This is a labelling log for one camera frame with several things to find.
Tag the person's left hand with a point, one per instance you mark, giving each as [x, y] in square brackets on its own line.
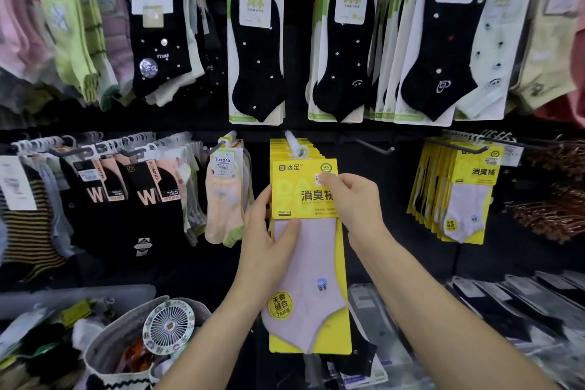
[263, 261]

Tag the person's right hand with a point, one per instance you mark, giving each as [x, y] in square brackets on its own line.
[358, 207]

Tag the yellow packet lilac sock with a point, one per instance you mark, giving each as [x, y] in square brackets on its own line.
[311, 266]

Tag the bunch yellow sock packets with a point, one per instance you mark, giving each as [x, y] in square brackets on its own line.
[475, 170]
[279, 149]

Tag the person's left forearm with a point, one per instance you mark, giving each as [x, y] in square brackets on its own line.
[210, 348]

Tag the person's right forearm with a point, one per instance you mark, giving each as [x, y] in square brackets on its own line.
[448, 316]

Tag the row black socks peach cuffs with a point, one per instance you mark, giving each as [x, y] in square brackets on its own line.
[146, 193]

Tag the row black socks white cards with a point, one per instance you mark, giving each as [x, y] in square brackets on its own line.
[343, 70]

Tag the row of clear bagged socks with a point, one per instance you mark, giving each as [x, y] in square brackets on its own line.
[502, 307]

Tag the bunch of striped socks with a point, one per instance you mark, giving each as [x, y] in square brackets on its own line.
[32, 234]

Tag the black dotted tall socks bunch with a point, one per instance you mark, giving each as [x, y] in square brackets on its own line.
[157, 51]

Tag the pink garments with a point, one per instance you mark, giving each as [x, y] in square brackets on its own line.
[578, 83]

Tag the row of pastel hanging socks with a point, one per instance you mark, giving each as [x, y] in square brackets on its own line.
[68, 38]

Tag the bunch of pastel sock packs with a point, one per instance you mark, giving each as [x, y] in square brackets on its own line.
[224, 202]

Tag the white tipped peg hook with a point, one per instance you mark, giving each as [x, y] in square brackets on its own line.
[292, 143]

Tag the white handheld fan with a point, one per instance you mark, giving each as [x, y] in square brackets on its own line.
[168, 326]

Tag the clear price tag holder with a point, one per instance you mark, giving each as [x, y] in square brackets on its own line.
[512, 155]

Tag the black dotted sock white card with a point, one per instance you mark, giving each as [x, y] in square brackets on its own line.
[256, 70]

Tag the white plastic bin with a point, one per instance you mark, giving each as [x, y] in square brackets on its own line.
[91, 294]

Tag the black white zigzag tote bag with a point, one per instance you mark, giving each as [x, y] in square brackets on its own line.
[105, 353]

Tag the heap of copper hangers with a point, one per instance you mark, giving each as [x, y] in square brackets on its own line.
[548, 216]

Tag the cream dotted sock pack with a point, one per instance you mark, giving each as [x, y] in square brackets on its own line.
[496, 47]

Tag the beige sock pack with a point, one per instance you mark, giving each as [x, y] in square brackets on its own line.
[544, 60]

